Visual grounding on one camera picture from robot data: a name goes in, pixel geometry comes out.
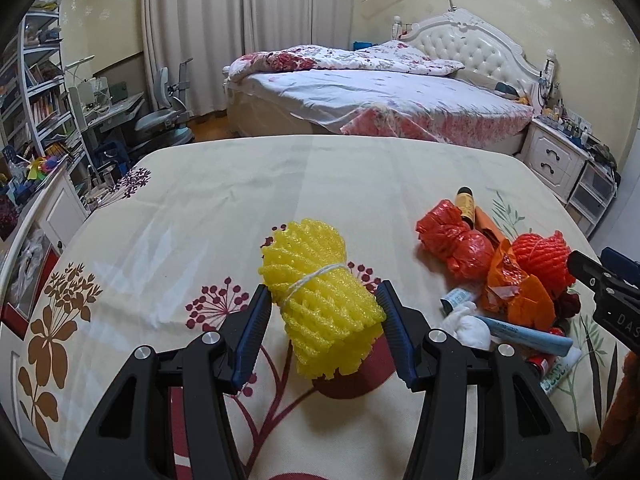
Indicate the white green tube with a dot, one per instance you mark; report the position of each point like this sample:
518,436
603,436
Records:
560,370

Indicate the orange wrapper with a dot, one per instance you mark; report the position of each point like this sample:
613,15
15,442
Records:
518,297

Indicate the white bookshelf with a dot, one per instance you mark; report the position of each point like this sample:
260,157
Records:
36,115

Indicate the yellow foam fruit net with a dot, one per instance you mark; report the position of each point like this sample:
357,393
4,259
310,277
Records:
330,317

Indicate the grey desk chair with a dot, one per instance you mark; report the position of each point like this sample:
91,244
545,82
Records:
168,125

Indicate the white tissue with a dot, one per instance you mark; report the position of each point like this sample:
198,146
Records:
463,324

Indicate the red plastic bag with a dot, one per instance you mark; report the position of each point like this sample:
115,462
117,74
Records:
466,252

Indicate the red small bottle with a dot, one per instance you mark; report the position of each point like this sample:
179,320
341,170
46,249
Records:
546,349

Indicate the orange label brown bottle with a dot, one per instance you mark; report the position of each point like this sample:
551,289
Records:
465,202

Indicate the white bed with headboard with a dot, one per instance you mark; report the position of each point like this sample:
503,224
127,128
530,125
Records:
487,105

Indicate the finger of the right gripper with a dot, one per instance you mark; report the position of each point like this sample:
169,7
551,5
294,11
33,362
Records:
622,266
586,270

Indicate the floral quilt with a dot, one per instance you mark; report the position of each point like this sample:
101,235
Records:
393,56

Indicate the orange paper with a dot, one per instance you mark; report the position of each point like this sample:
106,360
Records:
487,226

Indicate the white footboard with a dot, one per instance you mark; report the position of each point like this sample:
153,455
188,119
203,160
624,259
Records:
46,225

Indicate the white nightstand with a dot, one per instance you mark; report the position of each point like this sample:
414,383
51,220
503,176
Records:
554,160

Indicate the grey study desk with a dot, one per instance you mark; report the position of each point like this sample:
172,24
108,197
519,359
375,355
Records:
96,115

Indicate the plastic drawer unit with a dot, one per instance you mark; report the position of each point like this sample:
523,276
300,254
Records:
592,194

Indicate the beige curtain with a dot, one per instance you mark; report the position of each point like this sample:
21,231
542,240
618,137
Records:
211,34

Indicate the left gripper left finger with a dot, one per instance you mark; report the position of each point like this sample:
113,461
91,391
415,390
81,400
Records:
242,334

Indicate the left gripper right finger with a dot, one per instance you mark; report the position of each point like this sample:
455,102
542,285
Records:
404,330

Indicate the red foam fruit net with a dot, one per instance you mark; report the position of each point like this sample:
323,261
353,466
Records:
546,258

